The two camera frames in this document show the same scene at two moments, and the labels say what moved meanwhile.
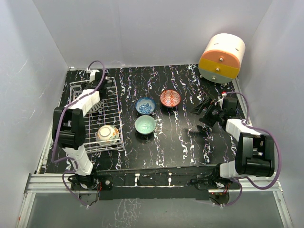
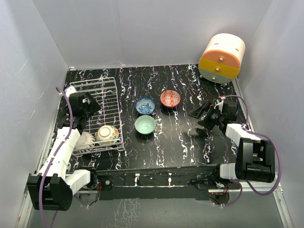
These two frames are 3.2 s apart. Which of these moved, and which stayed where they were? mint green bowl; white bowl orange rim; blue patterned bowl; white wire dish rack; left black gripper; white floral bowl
Moved: white bowl orange rim; left black gripper
Stayed: white wire dish rack; mint green bowl; white floral bowl; blue patterned bowl
